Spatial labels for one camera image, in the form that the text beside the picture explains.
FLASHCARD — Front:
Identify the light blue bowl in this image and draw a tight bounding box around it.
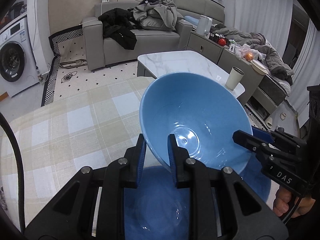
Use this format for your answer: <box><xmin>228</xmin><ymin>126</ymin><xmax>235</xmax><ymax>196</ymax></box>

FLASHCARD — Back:
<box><xmin>139</xmin><ymin>73</ymin><xmax>253</xmax><ymax>173</ymax></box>

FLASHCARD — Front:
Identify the medium blue bowl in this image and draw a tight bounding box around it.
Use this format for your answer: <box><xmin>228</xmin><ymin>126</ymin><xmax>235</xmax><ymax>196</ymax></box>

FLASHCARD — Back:
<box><xmin>124</xmin><ymin>149</ymin><xmax>271</xmax><ymax>239</ymax></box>

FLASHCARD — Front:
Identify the person's right hand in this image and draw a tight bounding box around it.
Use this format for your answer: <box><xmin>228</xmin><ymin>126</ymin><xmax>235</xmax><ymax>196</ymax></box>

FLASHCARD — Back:
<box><xmin>273</xmin><ymin>186</ymin><xmax>315</xmax><ymax>218</ymax></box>

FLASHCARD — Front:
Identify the cream tumbler cup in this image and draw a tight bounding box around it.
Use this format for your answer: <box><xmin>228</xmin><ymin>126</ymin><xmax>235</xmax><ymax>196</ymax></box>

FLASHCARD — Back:
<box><xmin>225</xmin><ymin>67</ymin><xmax>244</xmax><ymax>90</ymax></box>

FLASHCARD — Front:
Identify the grey blanket on bed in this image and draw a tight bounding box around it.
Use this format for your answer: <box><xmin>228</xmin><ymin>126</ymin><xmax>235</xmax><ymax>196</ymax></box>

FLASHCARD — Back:
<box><xmin>210</xmin><ymin>24</ymin><xmax>293</xmax><ymax>85</ymax></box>

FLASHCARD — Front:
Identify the orange fruit in bag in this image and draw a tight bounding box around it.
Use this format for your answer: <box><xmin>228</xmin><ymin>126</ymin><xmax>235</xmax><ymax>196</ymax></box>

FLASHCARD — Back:
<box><xmin>244</xmin><ymin>52</ymin><xmax>254</xmax><ymax>61</ymax></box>

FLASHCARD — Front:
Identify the grey low cabinet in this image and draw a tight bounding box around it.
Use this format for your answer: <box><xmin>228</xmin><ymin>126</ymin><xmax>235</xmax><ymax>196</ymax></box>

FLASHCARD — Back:
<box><xmin>187</xmin><ymin>31</ymin><xmax>277</xmax><ymax>120</ymax></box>

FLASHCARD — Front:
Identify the plaid beige tablecloth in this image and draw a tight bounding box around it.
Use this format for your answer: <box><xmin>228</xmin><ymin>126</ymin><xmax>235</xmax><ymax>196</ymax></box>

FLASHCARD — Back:
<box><xmin>1</xmin><ymin>77</ymin><xmax>153</xmax><ymax>223</ymax></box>

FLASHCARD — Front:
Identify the red apple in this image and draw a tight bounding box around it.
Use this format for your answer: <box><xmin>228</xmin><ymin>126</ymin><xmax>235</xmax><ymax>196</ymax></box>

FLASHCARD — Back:
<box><xmin>218</xmin><ymin>38</ymin><xmax>227</xmax><ymax>46</ymax></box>

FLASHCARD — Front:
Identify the white humidifier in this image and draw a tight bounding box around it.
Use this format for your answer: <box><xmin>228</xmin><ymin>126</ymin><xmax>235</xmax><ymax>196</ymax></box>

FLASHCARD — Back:
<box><xmin>196</xmin><ymin>15</ymin><xmax>213</xmax><ymax>38</ymax></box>

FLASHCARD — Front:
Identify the white marble coffee table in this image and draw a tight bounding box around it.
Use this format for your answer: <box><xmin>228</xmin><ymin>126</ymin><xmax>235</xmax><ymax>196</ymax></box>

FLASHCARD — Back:
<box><xmin>137</xmin><ymin>50</ymin><xmax>245</xmax><ymax>107</ymax></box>

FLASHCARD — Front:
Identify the plastic water bottle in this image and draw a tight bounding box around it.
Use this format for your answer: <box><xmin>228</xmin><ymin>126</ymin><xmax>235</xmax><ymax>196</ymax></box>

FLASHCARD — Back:
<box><xmin>36</xmin><ymin>66</ymin><xmax>43</xmax><ymax>83</ymax></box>

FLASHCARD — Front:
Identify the white washing machine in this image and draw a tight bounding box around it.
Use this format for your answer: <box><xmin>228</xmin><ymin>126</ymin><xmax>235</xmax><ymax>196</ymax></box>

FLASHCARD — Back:
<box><xmin>1</xmin><ymin>16</ymin><xmax>39</xmax><ymax>98</ymax></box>

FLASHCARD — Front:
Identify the grey hooded jacket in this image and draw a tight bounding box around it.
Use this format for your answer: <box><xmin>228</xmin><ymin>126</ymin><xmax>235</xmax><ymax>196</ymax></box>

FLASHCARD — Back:
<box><xmin>132</xmin><ymin>0</ymin><xmax>183</xmax><ymax>31</ymax></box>

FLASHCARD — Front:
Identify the grey sofa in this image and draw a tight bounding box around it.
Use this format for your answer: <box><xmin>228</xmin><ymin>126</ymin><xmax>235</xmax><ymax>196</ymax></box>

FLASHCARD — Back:
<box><xmin>82</xmin><ymin>0</ymin><xmax>225</xmax><ymax>71</ymax></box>

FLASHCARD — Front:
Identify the black jacket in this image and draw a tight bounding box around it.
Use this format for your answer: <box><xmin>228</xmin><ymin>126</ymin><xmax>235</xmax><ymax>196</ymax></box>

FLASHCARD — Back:
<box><xmin>98</xmin><ymin>8</ymin><xmax>137</xmax><ymax>50</ymax></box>

